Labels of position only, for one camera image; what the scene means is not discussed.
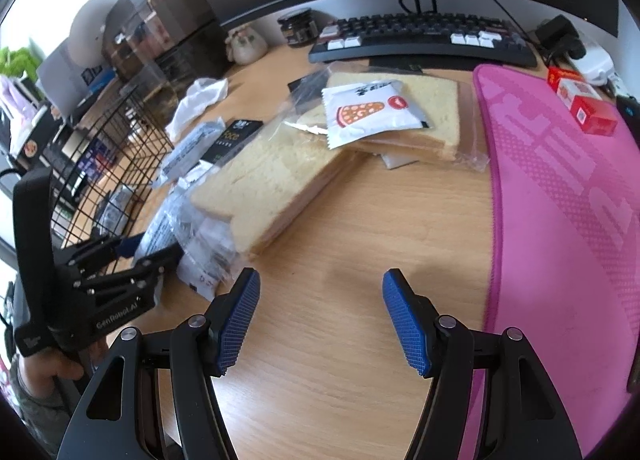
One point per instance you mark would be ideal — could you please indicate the white power strip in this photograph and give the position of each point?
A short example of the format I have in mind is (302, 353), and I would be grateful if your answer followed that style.
(596, 64)

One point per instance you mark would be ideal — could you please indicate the person's left hand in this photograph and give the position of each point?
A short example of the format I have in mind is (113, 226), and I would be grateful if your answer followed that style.
(47, 369)

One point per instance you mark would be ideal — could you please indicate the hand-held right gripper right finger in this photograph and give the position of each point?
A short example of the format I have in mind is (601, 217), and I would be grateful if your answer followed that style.
(406, 325)

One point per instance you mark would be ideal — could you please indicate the black power adapter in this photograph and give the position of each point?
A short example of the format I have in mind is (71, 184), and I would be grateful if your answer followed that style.
(557, 34)

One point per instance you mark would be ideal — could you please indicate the dark glass jar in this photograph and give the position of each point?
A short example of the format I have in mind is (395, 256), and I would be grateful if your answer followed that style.
(298, 29)

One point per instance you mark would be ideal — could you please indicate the red and white box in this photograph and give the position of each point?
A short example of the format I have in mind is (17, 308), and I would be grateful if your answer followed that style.
(595, 118)

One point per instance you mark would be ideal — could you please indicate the green plant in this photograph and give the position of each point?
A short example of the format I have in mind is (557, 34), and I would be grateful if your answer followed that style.
(17, 62)

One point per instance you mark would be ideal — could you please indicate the wooden desktop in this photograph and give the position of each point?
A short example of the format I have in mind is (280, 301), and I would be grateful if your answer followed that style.
(350, 240)

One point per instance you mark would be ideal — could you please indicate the pink mouse pad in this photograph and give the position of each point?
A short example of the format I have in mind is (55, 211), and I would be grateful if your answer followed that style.
(550, 215)

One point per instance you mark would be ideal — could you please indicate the person's left forearm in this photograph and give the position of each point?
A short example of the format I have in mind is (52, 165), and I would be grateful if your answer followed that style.
(35, 410)

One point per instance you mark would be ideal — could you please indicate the long silver white packet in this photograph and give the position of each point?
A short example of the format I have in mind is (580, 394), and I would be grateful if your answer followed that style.
(190, 149)

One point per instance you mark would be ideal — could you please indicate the large bagged sliced bread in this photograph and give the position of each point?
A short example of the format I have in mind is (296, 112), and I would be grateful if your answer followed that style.
(435, 109)

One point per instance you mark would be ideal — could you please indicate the black foil packet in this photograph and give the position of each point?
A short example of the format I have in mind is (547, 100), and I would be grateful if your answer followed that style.
(302, 87)

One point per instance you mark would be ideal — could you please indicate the white paper card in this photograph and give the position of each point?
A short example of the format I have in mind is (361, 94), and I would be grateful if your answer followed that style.
(397, 161)

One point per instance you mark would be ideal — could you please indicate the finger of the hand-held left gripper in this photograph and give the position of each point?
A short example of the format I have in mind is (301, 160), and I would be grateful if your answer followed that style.
(127, 244)
(150, 262)

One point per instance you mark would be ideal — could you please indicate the black flat box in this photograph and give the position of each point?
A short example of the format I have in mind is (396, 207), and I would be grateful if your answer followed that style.
(235, 137)

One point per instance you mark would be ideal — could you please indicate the clear bag of white sachets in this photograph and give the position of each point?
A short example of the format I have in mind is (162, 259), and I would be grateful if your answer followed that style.
(210, 255)

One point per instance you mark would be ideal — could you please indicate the white pizza print packet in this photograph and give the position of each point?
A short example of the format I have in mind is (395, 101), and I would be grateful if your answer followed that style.
(370, 112)

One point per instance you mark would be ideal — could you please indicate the crumpled white tissue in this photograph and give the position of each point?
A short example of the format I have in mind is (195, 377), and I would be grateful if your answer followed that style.
(197, 99)

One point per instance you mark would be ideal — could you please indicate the black computer mouse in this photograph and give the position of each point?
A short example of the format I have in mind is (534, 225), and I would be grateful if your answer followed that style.
(631, 114)

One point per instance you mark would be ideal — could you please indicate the black rounded pad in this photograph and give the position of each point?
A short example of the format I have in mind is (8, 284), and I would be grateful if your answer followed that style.
(635, 375)

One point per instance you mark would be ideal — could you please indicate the black monitor stand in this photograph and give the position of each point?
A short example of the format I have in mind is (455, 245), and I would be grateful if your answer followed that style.
(417, 2)

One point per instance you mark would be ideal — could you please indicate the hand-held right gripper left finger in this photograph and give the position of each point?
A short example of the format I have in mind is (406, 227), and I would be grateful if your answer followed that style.
(241, 320)

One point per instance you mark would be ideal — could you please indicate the black mechanical keyboard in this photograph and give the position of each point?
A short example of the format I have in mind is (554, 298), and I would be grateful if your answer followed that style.
(410, 32)

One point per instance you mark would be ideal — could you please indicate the cream plush figure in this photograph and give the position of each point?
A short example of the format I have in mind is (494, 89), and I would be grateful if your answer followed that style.
(247, 45)

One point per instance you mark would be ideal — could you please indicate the clear display cabinet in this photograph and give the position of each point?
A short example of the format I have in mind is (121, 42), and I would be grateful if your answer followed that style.
(170, 4)

